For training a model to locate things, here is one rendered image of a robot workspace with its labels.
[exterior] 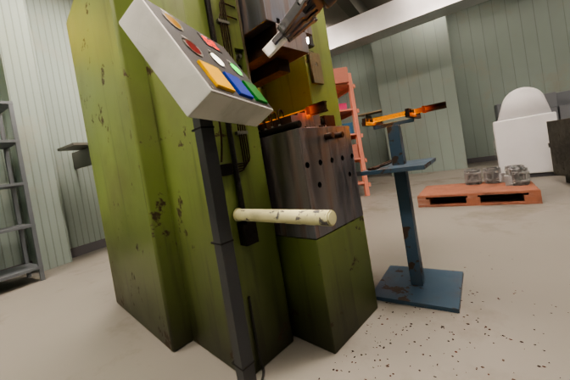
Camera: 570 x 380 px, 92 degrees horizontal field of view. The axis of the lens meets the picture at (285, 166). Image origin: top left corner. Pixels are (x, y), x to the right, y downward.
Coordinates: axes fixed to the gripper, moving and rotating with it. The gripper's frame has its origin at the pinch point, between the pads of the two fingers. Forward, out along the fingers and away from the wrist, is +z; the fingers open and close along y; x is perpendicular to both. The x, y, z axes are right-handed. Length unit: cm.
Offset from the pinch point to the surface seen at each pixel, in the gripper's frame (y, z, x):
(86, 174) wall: 196, 319, 176
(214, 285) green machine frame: 18, 81, -44
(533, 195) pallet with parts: 247, -79, -167
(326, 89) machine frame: 86, -1, 4
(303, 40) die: 50, -8, 18
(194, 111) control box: -26.6, 19.3, -11.4
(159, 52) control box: -27.1, 17.5, 3.5
